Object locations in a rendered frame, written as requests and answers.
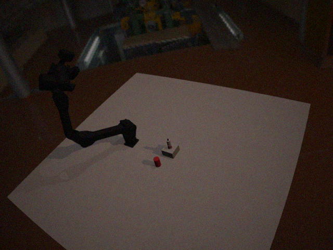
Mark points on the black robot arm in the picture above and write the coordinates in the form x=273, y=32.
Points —
x=84, y=138

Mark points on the red cylinder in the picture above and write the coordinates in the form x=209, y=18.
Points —
x=157, y=161

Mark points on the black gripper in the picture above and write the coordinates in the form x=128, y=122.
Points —
x=60, y=68

